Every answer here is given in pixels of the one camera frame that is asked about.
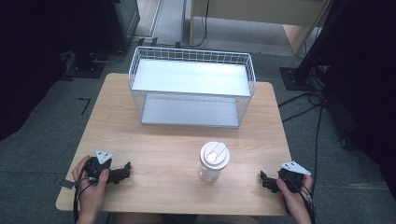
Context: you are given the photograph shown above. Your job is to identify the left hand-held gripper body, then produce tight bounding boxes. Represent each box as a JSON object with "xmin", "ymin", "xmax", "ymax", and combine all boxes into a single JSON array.
[{"xmin": 83, "ymin": 149, "xmax": 114, "ymax": 184}]

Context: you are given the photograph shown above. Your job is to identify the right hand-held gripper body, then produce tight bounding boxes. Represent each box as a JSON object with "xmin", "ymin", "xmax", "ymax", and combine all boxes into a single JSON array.
[{"xmin": 277, "ymin": 161, "xmax": 312, "ymax": 193}]

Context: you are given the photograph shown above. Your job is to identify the clear cup with white lid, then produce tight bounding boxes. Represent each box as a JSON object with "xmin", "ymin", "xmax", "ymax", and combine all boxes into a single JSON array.
[{"xmin": 199, "ymin": 141, "xmax": 231, "ymax": 183}]

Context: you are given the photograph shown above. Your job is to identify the white wire two-tier rack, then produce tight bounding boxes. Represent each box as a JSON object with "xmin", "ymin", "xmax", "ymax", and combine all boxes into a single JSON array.
[{"xmin": 128, "ymin": 46, "xmax": 257, "ymax": 129}]

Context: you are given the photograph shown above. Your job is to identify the person's right hand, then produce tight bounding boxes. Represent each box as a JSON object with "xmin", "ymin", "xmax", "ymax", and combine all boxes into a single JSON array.
[{"xmin": 276, "ymin": 175, "xmax": 314, "ymax": 217}]

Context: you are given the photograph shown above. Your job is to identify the person's left hand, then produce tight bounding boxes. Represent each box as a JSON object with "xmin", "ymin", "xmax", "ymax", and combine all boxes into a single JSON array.
[{"xmin": 72, "ymin": 155, "xmax": 110, "ymax": 220}]

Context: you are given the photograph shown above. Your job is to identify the grey tape piece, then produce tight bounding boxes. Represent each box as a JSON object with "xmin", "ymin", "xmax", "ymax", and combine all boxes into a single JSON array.
[{"xmin": 60, "ymin": 178, "xmax": 77, "ymax": 189}]

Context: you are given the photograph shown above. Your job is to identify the dark curtain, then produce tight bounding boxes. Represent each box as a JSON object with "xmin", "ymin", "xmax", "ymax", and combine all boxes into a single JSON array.
[
  {"xmin": 0, "ymin": 0, "xmax": 108, "ymax": 143},
  {"xmin": 321, "ymin": 0, "xmax": 396, "ymax": 202}
]

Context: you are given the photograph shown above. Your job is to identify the black slanted metal stand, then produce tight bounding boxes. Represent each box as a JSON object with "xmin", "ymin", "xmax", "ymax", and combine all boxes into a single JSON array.
[{"xmin": 278, "ymin": 0, "xmax": 351, "ymax": 91}]

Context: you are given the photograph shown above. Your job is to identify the black computer tower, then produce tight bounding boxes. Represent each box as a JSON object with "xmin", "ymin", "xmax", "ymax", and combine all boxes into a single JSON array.
[{"xmin": 104, "ymin": 0, "xmax": 141, "ymax": 54}]

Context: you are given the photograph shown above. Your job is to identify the light wooden desk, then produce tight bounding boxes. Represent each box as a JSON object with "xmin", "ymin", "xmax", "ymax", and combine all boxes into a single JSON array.
[{"xmin": 189, "ymin": 0, "xmax": 332, "ymax": 56}]

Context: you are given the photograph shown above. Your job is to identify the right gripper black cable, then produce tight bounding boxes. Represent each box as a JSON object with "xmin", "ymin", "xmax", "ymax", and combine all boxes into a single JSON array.
[{"xmin": 289, "ymin": 177, "xmax": 316, "ymax": 224}]

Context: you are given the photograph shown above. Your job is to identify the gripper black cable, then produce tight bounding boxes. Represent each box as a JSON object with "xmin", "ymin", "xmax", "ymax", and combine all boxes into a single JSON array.
[
  {"xmin": 72, "ymin": 175, "xmax": 98, "ymax": 224},
  {"xmin": 289, "ymin": 177, "xmax": 316, "ymax": 224}
]

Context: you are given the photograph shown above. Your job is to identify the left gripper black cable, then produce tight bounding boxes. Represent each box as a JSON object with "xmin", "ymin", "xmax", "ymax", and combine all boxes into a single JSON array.
[{"xmin": 72, "ymin": 175, "xmax": 98, "ymax": 224}]

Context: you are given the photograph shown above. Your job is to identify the black floor cables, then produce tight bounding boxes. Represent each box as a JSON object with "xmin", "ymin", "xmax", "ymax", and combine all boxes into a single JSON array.
[{"xmin": 277, "ymin": 63, "xmax": 328, "ymax": 200}]

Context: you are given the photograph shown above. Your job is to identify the black stand with base plate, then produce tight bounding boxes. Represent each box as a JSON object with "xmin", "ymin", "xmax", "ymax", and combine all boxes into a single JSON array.
[{"xmin": 64, "ymin": 46, "xmax": 106, "ymax": 79}]

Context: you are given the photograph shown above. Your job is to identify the black hanging cable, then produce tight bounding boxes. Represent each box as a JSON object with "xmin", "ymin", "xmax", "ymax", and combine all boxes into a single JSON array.
[{"xmin": 193, "ymin": 0, "xmax": 210, "ymax": 49}]

